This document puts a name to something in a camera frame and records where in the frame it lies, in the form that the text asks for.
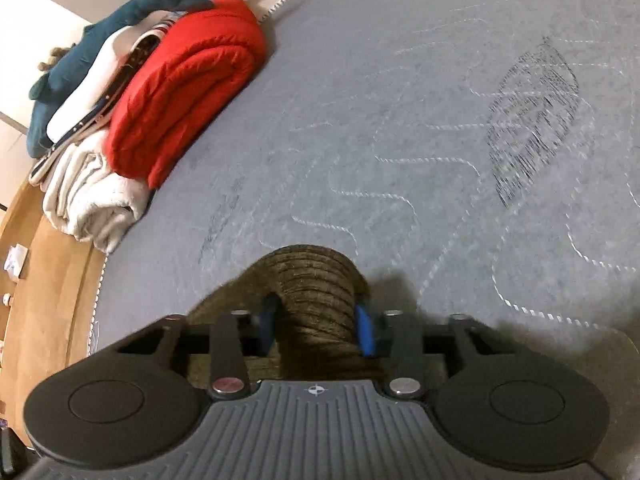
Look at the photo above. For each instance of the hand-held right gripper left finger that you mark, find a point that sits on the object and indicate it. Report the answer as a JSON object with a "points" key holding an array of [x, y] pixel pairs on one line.
{"points": [[267, 327]]}

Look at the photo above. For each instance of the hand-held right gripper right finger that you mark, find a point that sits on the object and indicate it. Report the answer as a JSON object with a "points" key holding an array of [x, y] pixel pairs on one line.
{"points": [[366, 332]]}

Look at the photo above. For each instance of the cream folded blanket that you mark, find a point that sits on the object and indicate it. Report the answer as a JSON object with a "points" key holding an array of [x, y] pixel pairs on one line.
{"points": [[90, 200]]}

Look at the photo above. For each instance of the wooden headboard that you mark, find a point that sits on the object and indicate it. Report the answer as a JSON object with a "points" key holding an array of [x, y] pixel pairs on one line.
{"points": [[45, 310]]}

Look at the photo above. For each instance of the tissue box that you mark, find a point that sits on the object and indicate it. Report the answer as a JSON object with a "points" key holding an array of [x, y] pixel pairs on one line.
{"points": [[16, 261]]}

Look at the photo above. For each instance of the red folded blanket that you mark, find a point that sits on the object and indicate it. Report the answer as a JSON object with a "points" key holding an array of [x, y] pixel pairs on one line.
{"points": [[190, 75]]}

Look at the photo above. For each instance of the white pillow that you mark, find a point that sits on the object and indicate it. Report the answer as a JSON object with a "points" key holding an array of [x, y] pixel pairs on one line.
{"points": [[100, 70]]}

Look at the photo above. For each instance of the blue shark plush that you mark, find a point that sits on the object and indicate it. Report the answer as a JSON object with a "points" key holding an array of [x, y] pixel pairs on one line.
{"points": [[75, 75]]}

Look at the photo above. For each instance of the brown plush toy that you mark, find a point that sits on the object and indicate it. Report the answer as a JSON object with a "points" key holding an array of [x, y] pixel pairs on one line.
{"points": [[56, 59]]}

